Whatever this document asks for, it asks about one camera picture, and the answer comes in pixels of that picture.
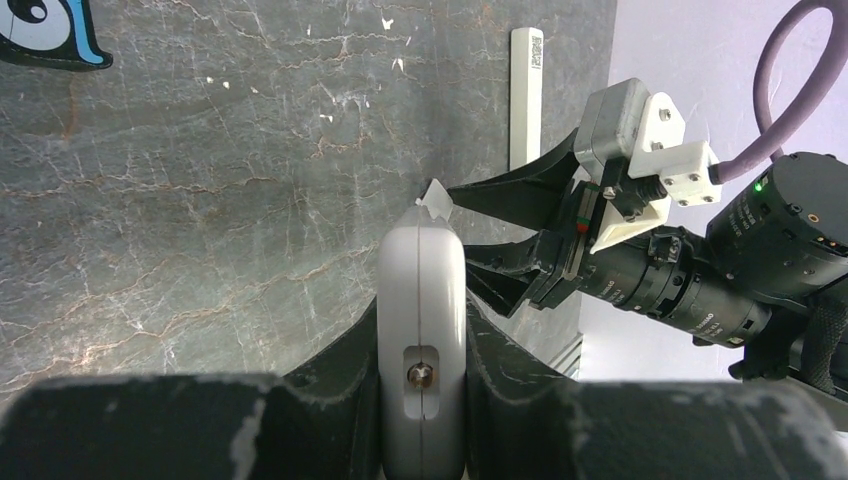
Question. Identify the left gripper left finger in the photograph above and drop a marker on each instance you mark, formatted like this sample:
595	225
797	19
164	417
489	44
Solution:
319	421

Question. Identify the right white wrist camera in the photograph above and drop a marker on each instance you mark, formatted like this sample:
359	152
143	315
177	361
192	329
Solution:
631	143

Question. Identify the grey white remote control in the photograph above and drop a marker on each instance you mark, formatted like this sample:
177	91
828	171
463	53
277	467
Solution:
421	322

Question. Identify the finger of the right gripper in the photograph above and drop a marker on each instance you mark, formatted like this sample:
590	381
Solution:
528	196
506	275

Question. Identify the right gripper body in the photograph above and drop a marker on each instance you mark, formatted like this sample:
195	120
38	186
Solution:
572	225

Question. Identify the white long remote control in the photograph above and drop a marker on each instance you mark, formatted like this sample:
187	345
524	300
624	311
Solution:
525	95

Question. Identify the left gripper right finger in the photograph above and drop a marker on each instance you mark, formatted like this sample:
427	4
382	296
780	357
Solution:
525	420

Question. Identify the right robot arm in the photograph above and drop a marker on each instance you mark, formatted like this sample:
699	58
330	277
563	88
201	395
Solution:
768	276

